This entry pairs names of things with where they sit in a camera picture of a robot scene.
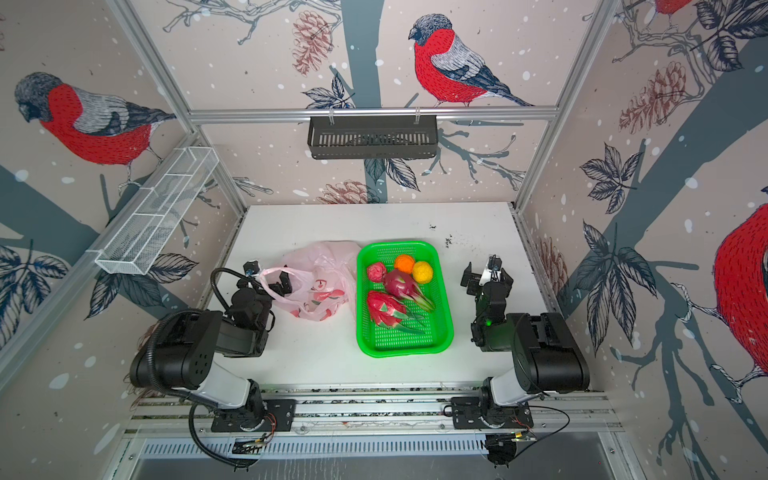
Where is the pink plastic bag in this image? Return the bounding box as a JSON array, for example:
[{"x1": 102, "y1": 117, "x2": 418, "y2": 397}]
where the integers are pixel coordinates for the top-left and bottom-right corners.
[{"x1": 255, "y1": 241, "x2": 361, "y2": 322}]

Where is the yellow round fruit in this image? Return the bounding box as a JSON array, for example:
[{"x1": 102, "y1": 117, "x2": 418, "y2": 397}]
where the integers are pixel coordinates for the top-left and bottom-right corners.
[{"x1": 411, "y1": 261, "x2": 434, "y2": 285}]

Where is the orange fruit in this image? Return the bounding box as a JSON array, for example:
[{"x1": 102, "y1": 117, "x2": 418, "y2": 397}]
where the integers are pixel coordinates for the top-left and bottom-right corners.
[{"x1": 394, "y1": 254, "x2": 416, "y2": 275}]

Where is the small red fruit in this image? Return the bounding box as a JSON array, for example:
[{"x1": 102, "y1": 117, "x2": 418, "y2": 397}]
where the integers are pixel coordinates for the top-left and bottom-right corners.
[{"x1": 366, "y1": 262, "x2": 388, "y2": 283}]

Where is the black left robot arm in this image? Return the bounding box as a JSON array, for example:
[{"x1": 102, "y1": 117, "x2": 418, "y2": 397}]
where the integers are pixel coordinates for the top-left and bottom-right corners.
[{"x1": 128, "y1": 261, "x2": 293, "y2": 430}]

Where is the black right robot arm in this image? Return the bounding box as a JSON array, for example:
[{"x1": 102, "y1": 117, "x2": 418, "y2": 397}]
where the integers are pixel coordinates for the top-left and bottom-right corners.
[{"x1": 452, "y1": 255, "x2": 590, "y2": 428}]

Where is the green plastic basket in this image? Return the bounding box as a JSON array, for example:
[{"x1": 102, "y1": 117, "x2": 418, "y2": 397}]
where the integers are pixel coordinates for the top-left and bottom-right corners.
[{"x1": 356, "y1": 240, "x2": 454, "y2": 358}]

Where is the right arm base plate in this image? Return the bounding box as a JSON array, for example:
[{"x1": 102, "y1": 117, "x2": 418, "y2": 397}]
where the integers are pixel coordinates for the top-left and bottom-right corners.
[{"x1": 448, "y1": 396, "x2": 533, "y2": 430}]

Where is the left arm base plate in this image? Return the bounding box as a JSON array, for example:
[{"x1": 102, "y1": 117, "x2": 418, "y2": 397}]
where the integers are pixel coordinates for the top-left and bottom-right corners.
[{"x1": 211, "y1": 399, "x2": 297, "y2": 433}]

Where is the white wire mesh shelf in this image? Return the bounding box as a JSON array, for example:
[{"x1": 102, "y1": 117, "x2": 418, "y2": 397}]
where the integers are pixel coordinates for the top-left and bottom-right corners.
[{"x1": 95, "y1": 146, "x2": 219, "y2": 275}]

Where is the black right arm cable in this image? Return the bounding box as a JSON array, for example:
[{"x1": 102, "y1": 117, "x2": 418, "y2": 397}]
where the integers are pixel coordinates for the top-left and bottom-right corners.
[{"x1": 521, "y1": 405, "x2": 571, "y2": 445}]

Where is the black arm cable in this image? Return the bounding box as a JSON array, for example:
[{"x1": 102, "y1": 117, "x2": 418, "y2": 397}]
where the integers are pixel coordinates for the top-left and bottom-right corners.
[
  {"x1": 521, "y1": 405, "x2": 571, "y2": 445},
  {"x1": 188, "y1": 403, "x2": 259, "y2": 469}
]

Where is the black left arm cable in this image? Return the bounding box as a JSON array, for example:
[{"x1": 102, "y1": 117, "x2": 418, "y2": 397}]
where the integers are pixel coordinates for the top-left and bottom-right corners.
[{"x1": 188, "y1": 403, "x2": 259, "y2": 469}]

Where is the black hanging wire basket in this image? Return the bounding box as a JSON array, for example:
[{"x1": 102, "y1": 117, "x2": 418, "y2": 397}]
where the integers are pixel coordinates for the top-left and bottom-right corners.
[{"x1": 307, "y1": 116, "x2": 439, "y2": 160}]

